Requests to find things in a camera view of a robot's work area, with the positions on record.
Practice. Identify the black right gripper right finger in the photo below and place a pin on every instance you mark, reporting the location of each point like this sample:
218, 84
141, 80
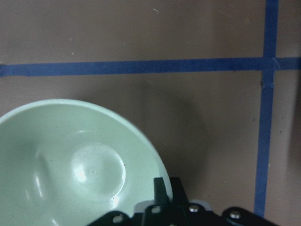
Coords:
179, 199

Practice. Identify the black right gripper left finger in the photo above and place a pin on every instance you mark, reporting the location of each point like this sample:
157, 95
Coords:
160, 194

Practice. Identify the green bowl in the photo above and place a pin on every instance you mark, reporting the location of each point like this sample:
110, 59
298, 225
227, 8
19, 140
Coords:
67, 162

